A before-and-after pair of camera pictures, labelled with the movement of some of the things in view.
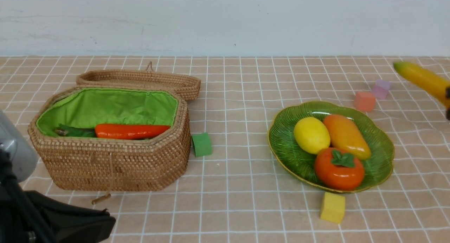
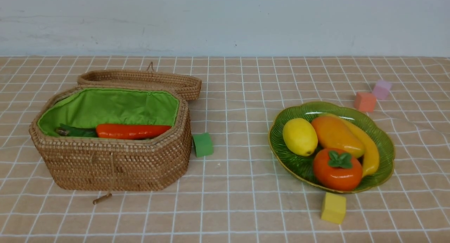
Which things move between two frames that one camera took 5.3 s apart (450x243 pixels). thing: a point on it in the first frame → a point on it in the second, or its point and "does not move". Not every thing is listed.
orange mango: x=345 y=134 does not move
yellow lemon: x=312 y=134 → x=300 y=136
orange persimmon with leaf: x=338 y=170 does not move
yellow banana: x=431 y=82 → x=370 y=161
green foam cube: x=201 y=144 does not move
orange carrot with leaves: x=113 y=131 does not move
